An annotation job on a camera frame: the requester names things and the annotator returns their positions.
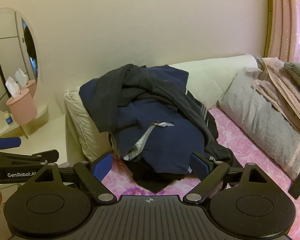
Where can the pink curtain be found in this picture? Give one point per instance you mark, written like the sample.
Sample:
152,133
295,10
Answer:
287,17

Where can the navy blue garment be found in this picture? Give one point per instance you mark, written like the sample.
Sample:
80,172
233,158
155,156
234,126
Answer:
165,140

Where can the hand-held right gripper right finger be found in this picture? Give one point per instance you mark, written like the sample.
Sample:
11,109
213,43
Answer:
199,167

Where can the beige pink folded quilt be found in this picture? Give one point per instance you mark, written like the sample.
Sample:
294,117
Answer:
285,90

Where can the small white bottle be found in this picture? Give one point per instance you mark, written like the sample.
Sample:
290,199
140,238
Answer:
8,120

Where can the white pillow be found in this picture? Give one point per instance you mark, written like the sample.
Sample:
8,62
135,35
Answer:
82,125

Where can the dark grey garment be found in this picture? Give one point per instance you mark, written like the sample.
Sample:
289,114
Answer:
140,82

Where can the pink rose bed sheet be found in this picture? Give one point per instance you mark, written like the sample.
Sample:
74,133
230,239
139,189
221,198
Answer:
245,155

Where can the oval mirror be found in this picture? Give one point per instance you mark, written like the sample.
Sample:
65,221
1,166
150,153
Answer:
5,55

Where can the black smartphone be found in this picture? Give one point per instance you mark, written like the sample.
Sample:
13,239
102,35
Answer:
298,182

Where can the black garment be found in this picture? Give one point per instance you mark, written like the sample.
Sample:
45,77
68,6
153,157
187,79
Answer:
152,182

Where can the white tissue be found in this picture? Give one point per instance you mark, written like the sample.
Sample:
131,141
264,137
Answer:
12,86

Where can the white dressing table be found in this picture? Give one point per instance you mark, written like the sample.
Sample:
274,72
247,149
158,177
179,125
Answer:
40,135

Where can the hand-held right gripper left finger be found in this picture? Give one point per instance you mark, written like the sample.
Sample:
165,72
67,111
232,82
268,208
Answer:
103,167

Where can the white rolled quilt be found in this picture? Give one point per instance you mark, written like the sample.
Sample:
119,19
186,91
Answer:
210,80

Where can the pink tissue box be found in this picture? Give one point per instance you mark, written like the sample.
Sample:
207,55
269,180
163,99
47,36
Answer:
22,110

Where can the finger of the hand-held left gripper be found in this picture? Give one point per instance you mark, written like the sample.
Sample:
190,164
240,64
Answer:
48,155
10,142

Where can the grey plaid blanket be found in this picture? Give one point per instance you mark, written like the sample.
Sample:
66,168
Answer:
260,120

